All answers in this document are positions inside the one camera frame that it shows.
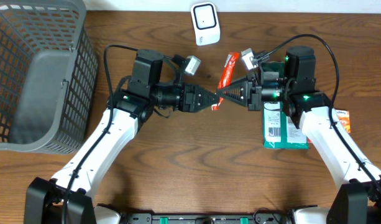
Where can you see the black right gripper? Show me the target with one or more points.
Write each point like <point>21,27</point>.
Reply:
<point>252,101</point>

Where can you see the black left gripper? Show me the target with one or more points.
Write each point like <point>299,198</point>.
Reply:
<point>188,96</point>

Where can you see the thin orange sachet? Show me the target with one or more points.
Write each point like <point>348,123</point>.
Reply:
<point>228,70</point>

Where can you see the green 3M gloves package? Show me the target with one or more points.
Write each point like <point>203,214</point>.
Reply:
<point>279,130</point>

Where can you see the small orange tissue box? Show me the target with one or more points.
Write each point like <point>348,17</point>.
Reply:
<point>344,117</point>

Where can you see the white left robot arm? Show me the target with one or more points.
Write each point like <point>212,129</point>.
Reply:
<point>68,196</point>

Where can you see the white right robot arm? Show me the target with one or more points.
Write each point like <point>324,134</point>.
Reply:
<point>357,179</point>

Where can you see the white barcode scanner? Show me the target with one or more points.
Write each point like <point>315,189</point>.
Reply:
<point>205,21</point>

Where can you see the grey plastic mesh basket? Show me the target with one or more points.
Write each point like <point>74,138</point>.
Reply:
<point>48,71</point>

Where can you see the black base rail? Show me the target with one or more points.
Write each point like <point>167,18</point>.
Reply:
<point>147,218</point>

